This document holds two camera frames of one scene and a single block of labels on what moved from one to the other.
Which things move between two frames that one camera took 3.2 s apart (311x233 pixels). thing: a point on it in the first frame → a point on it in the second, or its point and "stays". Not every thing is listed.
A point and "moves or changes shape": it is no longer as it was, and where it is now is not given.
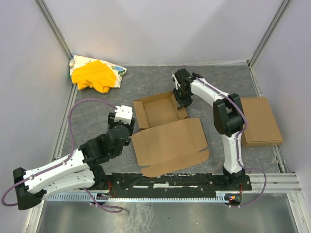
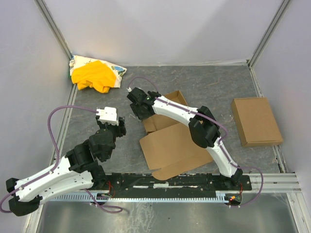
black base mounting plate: (109, 183) stays
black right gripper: (182, 97) → (137, 111)
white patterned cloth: (77, 61) stays
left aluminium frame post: (53, 25) stays
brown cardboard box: (167, 140) moves or changes shape
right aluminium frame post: (277, 15) stays
